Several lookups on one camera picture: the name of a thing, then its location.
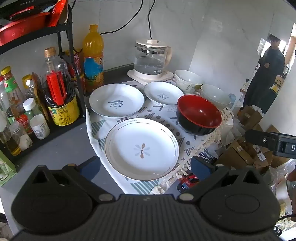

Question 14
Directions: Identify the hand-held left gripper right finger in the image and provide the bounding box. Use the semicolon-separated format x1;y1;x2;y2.
178;156;269;204

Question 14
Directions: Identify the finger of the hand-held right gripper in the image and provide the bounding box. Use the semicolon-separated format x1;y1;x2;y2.
245;129;277;149

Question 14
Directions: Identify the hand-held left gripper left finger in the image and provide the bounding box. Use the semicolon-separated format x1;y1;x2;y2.
31;156;115;204

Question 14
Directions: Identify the large white flower-print plate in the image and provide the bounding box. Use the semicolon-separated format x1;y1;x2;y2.
105;118;179;181

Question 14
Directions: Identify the red and black bowl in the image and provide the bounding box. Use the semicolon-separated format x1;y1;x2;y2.
176;95;222;136

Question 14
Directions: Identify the plain white bowl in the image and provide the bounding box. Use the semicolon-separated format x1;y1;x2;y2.
200;84;231;110

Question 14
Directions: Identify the white plate with blue print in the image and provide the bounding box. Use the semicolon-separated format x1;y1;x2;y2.
89;83;145;119

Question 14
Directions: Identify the small white plate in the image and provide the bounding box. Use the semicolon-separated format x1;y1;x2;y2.
144;81;185;106

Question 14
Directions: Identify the white bowl with leaf print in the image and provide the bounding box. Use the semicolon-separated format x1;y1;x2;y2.
174;70;204;93

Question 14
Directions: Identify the cola bottle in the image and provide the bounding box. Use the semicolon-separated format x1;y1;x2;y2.
177;173;200;192

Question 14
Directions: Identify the cardboard box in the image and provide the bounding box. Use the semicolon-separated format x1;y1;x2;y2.
253;125;290;172
237;105;263;129
216;139;255;166

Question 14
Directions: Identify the white rice cooker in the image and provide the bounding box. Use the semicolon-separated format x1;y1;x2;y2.
222;109;234;144

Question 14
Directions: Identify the large soy sauce bottle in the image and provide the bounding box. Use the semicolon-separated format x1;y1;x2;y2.
44;47;80;126

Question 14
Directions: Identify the patterned fringed table cloth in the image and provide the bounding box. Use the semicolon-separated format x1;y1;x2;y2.
85;79;234;195

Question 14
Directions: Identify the small glass spice jar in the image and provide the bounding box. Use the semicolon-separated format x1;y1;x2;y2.
9;121;33;149

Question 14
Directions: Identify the green carton box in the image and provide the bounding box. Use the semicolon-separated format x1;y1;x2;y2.
0;149;18;187

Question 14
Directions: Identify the brown bottle with white cap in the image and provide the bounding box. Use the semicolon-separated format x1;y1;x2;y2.
22;73;49;121

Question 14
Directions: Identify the cream kettle base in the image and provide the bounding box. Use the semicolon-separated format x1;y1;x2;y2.
127;69;174;84

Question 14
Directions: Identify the orange juice bottle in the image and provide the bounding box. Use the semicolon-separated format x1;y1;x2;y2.
83;24;104;96

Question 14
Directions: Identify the red soda can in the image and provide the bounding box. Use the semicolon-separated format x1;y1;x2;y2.
67;50;85;89

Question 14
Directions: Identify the red-cap clear bottle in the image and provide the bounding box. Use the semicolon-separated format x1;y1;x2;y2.
0;76;16;124

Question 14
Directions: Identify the yellow-cap sauce bottle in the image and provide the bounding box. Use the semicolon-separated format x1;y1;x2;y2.
1;66;33;134

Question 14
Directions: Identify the glass electric kettle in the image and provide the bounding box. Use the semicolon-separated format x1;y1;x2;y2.
134;39;173;75

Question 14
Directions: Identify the black metal rack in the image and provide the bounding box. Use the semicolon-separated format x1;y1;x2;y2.
0;3;86;168

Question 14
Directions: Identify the red plastic basin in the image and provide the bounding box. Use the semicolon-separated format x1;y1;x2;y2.
0;10;51;47

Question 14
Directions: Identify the red package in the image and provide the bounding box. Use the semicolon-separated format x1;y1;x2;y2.
47;0;69;27

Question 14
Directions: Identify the black power cable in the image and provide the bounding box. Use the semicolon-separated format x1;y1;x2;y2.
99;0;144;35
147;0;156;40

